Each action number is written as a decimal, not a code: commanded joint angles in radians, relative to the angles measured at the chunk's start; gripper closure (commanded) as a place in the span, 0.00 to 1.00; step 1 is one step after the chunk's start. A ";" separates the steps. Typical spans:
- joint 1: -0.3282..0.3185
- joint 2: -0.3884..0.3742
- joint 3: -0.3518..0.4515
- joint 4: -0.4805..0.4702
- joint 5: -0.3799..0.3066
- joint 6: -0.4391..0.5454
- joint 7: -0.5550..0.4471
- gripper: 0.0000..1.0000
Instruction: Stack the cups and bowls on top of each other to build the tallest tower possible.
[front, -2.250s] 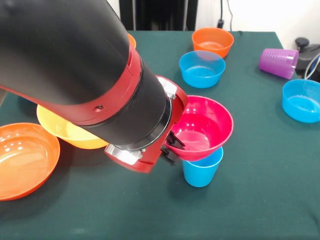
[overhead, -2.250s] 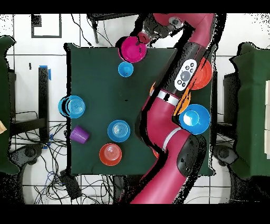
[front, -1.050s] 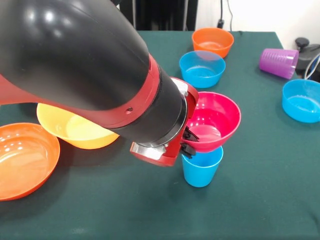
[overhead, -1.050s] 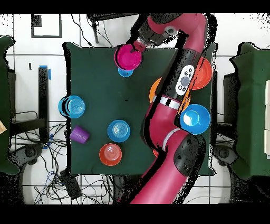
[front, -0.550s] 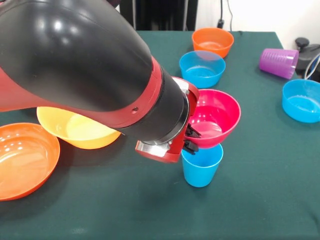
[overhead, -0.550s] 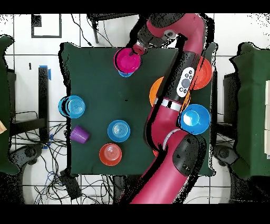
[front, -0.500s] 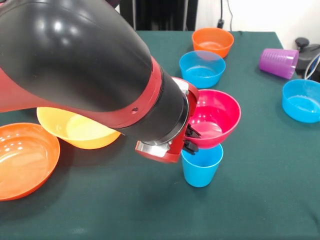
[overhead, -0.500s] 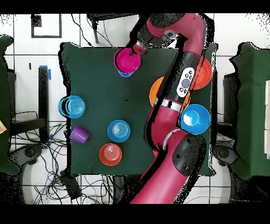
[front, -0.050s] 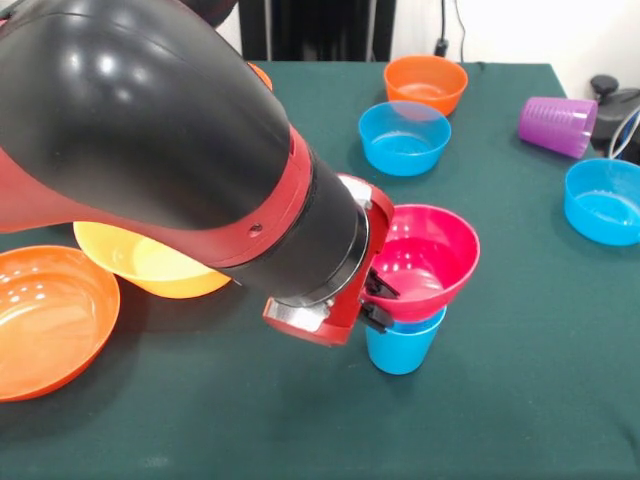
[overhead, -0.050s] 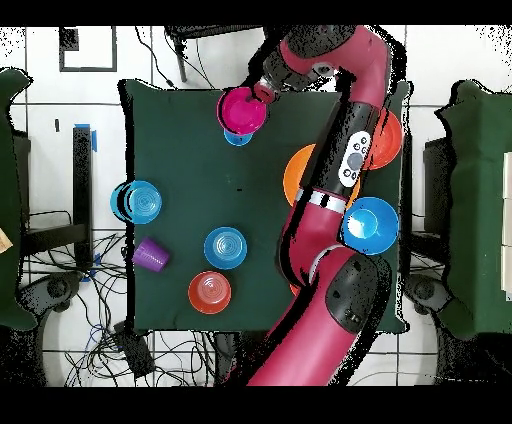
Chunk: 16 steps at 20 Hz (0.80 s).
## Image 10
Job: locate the small pink bowl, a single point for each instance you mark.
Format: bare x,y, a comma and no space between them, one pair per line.
240,114

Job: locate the blue cup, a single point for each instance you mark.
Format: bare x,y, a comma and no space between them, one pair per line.
238,140

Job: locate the large yellow-orange bowl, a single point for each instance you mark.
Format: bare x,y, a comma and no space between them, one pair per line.
298,176

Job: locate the large blue bowl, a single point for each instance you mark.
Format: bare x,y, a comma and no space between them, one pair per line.
372,226

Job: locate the purple cup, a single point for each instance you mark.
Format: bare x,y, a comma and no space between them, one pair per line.
150,256

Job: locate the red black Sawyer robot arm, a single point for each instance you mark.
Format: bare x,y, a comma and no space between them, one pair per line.
320,248

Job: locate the dark green table cloth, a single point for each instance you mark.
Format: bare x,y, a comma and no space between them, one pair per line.
192,168

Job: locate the small blue bowl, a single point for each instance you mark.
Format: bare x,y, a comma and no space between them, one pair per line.
144,202
225,248

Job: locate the blue tape strip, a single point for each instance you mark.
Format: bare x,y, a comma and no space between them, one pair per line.
94,142

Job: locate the small orange bowl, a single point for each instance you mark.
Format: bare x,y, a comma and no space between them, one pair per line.
209,292

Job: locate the green cloth covered side table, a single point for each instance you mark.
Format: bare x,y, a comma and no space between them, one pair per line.
480,200
8,180

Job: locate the black office chair base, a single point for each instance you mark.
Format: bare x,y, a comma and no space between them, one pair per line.
58,288
424,290

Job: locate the black power box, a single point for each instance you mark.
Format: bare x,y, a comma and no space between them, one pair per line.
134,352

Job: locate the tan cardboard piece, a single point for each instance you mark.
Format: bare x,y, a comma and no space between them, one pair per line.
4,241

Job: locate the black square frame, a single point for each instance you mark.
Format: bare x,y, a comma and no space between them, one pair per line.
68,40

